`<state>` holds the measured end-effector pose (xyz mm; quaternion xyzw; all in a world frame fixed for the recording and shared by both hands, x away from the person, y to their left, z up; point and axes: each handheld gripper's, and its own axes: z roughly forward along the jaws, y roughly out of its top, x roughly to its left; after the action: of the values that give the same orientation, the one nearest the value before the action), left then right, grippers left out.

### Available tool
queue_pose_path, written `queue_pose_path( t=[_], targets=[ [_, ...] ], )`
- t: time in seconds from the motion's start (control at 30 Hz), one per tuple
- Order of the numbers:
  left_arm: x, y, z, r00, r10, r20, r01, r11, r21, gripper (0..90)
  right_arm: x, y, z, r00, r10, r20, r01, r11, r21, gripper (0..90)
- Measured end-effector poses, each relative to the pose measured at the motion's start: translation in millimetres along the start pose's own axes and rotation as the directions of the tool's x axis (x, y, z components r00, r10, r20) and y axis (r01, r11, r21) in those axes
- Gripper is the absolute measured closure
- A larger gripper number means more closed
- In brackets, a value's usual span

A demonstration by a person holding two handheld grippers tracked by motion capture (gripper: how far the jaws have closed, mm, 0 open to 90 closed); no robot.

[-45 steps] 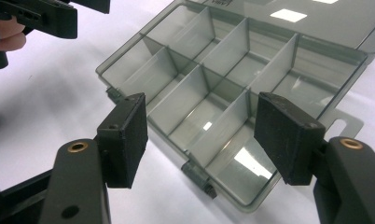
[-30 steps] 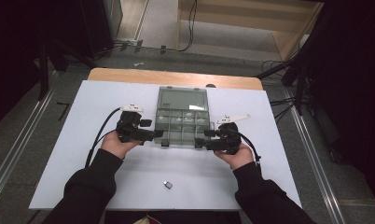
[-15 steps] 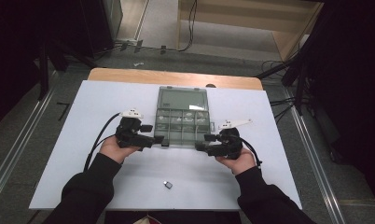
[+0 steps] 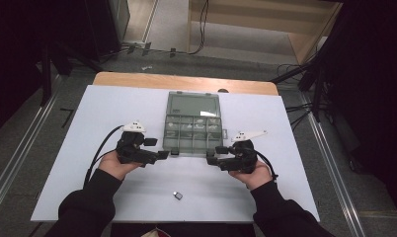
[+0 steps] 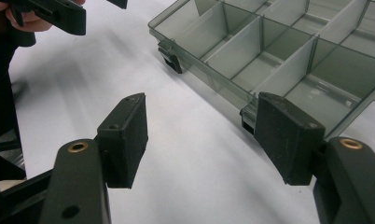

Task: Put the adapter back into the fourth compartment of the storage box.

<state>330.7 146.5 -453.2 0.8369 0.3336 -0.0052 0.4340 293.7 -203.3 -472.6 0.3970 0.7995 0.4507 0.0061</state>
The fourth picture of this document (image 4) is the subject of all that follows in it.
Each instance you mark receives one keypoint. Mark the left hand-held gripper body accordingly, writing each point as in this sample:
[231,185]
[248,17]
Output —
[132,151]

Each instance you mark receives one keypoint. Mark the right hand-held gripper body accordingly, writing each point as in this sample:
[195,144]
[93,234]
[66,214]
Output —
[242,161]

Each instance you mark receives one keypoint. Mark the grey plastic compartment box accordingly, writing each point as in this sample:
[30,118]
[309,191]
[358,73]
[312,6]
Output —
[193,131]

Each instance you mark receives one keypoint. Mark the person's right hand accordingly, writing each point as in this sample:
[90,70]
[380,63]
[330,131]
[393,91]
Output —
[255,177]

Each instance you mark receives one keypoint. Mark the person's left hand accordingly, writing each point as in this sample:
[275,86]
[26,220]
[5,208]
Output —
[116,168]

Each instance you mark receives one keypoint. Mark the group of small silver parts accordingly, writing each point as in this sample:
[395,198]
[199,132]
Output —
[199,126]

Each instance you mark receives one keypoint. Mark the white table board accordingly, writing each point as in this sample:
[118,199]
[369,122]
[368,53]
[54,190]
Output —
[120,105]

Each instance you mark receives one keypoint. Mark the dark round table grommet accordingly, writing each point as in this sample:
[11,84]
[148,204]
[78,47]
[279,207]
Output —
[222,91]

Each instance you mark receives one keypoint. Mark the wooden table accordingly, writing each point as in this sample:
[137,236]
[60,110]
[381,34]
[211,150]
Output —
[137,80]

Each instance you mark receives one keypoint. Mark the person's dark pants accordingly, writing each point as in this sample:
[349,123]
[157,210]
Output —
[203,231]

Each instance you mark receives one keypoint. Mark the small white floor scrap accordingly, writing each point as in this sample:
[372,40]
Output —
[146,67]

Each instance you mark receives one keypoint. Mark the red and white cloth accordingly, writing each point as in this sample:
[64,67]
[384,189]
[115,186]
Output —
[157,233]

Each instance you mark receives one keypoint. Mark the black tape strip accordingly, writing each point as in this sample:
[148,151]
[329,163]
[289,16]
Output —
[131,49]
[173,52]
[146,48]

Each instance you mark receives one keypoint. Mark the black metal stand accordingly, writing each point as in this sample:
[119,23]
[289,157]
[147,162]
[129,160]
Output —
[316,95]

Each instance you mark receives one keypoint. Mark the black tripod stand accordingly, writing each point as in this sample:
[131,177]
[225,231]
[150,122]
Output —
[46,75]

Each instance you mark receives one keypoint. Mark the dark cabinet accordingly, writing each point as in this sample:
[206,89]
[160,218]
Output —
[104,26]

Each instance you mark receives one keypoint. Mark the light wooden shelf unit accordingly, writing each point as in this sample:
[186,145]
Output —
[305,42]

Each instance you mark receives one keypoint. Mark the black curtain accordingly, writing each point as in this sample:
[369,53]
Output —
[377,82]
[15,49]

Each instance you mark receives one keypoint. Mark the metal floor rail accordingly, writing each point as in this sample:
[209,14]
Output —
[334,171]
[18,154]

